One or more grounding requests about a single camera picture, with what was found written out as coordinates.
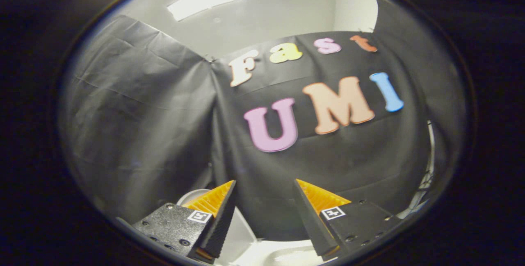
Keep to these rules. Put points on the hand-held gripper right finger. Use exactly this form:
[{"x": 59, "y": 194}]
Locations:
[{"x": 309, "y": 225}]

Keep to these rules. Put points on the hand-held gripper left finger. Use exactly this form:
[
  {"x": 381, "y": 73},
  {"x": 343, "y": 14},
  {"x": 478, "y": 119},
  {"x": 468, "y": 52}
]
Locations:
[{"x": 223, "y": 225}]

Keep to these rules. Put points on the black backdrop cloth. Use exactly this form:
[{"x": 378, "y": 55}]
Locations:
[{"x": 348, "y": 163}]

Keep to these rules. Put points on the plain black cloth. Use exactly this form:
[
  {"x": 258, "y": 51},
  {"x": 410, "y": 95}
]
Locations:
[
  {"x": 139, "y": 126},
  {"x": 443, "y": 106}
]

